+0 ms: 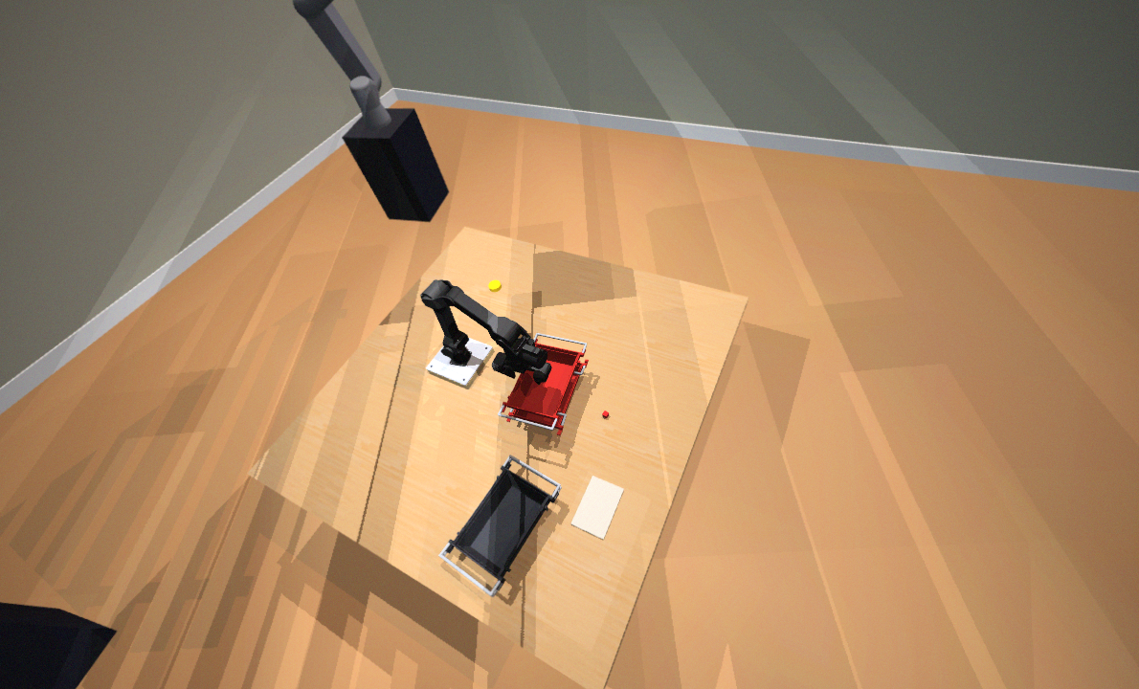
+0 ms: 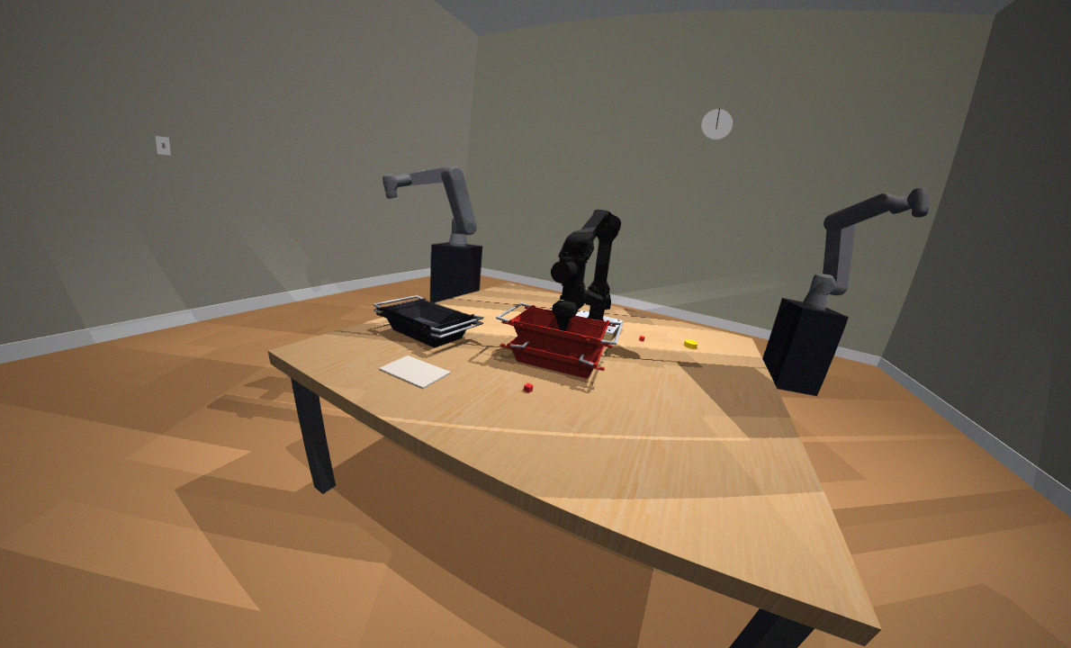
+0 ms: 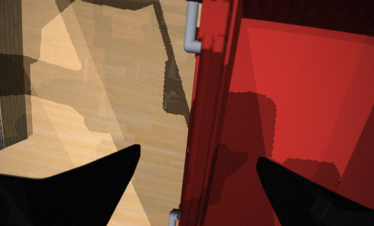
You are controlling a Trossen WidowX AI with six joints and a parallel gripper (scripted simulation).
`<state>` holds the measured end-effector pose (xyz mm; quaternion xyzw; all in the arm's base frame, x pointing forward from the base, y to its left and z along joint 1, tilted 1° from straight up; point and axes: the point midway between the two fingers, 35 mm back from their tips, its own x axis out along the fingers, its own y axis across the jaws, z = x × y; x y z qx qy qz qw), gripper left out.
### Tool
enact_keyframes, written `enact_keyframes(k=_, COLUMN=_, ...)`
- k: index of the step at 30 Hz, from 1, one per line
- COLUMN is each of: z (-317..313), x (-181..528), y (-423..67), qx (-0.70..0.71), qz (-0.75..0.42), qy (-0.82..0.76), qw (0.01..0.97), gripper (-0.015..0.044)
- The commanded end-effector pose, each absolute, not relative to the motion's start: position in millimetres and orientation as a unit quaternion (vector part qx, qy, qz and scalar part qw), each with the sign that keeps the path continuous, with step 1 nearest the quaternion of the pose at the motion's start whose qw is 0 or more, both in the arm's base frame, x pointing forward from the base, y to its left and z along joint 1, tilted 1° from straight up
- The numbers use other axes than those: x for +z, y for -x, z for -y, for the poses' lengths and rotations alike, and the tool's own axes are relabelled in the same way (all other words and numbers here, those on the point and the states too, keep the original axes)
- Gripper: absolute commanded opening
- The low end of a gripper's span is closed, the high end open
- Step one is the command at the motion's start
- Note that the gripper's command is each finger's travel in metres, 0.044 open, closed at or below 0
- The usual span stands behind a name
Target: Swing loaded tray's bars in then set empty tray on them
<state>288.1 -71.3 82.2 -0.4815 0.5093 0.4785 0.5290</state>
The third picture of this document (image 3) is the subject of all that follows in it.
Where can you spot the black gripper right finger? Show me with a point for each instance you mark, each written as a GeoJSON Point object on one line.
{"type": "Point", "coordinates": [297, 201]}

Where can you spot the red plastic tray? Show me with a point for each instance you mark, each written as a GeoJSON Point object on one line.
{"type": "Point", "coordinates": [197, 55]}

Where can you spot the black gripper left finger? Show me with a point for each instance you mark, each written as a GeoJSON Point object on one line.
{"type": "Point", "coordinates": [84, 196]}

